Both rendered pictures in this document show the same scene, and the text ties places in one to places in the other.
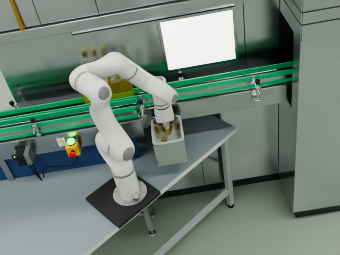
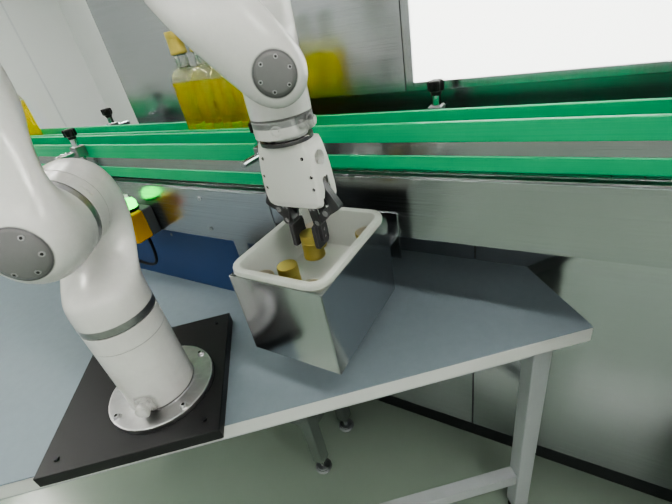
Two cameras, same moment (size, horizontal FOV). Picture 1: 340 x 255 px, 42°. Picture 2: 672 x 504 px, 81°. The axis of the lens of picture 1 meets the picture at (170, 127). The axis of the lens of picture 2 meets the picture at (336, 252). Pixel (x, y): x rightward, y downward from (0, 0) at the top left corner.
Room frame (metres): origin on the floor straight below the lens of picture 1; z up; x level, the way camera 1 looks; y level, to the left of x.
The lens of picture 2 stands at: (1.44, -0.31, 1.31)
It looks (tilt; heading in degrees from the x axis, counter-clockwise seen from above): 31 degrees down; 33
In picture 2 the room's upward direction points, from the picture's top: 12 degrees counter-clockwise
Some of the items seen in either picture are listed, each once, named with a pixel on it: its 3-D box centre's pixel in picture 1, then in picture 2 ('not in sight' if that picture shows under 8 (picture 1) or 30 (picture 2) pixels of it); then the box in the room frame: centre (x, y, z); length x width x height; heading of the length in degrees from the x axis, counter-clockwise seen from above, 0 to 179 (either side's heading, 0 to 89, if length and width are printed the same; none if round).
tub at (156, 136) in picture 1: (168, 134); (315, 260); (1.88, 0.02, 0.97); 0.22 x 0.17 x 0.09; 177
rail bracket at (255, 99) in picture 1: (256, 94); not in sight; (1.96, -0.51, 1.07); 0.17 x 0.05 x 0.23; 177
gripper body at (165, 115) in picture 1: (163, 112); (294, 168); (1.88, 0.02, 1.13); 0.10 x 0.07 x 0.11; 88
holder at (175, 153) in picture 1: (168, 137); (328, 273); (1.91, 0.02, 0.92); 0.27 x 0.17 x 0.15; 177
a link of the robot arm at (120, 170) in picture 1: (114, 151); (87, 241); (1.71, 0.30, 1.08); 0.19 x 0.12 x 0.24; 37
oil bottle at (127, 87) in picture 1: (128, 89); not in sight; (2.12, 0.19, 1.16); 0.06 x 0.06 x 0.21; 88
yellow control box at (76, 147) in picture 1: (73, 148); (135, 224); (1.94, 0.56, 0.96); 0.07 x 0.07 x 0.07; 87
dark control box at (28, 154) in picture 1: (25, 156); not in sight; (1.95, 0.84, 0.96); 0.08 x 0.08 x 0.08; 87
